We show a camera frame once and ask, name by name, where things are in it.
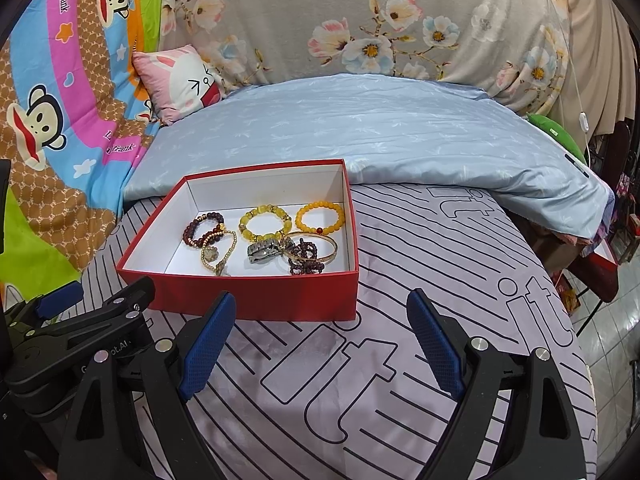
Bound orange-yellow bead bracelet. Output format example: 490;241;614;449
296;201;347;235

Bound gold bangle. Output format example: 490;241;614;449
283;231;339;264

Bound red cardboard box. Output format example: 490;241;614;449
116;158;361;322

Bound white cable with switch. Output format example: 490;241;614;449
556;0;596;166

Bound large yellow bead bracelet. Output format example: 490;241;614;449
238;205;293;242

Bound pink rabbit pillow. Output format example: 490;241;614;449
132;45;227;126

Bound grey striped bed sheet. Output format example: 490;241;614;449
65;180;599;480

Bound cartoon monkey blanket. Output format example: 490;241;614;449
0;0;168;286

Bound gold chain bracelet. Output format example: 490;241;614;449
200;230;238;277

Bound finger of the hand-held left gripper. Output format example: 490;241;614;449
9;275;157;377
6;281;84;325

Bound silver wristwatch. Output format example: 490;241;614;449
246;240;282;266

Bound light blue quilt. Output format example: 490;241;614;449
122;73;613;245

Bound green plush cushion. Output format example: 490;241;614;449
527;112;587;163

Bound grey floral quilt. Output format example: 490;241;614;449
157;0;573;113

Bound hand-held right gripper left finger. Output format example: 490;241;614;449
59;291;237;480

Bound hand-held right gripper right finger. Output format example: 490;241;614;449
406;288;587;480

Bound dark red bead bracelet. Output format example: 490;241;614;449
184;212;226;250

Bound dark purple bead bracelet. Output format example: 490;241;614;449
287;240;321;276

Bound beige curtain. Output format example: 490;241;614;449
547;0;640;136

